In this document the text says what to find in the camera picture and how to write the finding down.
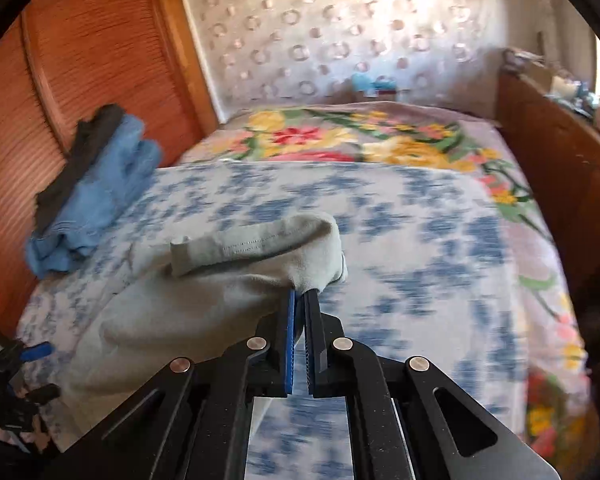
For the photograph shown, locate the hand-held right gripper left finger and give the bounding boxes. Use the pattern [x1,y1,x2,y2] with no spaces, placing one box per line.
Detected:
[62,290,301,480]

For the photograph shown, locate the assorted clutter pile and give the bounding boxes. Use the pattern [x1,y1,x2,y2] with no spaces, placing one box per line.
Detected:
[502,46,600,128]

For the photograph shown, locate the floral blanket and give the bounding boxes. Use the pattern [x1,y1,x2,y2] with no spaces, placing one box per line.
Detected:
[177,102,600,456]

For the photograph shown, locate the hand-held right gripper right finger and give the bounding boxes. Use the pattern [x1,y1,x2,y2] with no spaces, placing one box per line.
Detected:
[304,291,557,480]

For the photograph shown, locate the dark folded clothing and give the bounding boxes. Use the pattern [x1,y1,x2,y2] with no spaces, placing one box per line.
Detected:
[34,104,126,236]

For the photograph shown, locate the grey pants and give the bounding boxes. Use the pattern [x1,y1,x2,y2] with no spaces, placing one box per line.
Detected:
[62,212,348,403]

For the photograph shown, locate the blue folded clothing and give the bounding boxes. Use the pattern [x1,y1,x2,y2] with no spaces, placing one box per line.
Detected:
[26,114,163,278]

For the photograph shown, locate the blue and white package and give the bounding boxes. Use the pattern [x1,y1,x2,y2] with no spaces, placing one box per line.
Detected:
[351,73,400,97]

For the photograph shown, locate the sheer curtain with circles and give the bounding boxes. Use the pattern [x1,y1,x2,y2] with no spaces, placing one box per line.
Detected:
[180,0,546,126]

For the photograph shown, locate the wooden slatted wardrobe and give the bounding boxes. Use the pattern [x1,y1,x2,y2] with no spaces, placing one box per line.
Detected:
[0,0,221,341]

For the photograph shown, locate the wooden bed board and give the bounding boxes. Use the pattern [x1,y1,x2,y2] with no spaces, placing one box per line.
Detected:
[496,71,600,311]

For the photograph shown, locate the blue and white patterned sheet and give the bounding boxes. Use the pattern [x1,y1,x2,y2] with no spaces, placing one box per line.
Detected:
[17,160,531,480]

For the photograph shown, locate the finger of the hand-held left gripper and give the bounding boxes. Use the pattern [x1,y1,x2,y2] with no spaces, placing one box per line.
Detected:
[26,383,62,406]
[19,342,54,362]

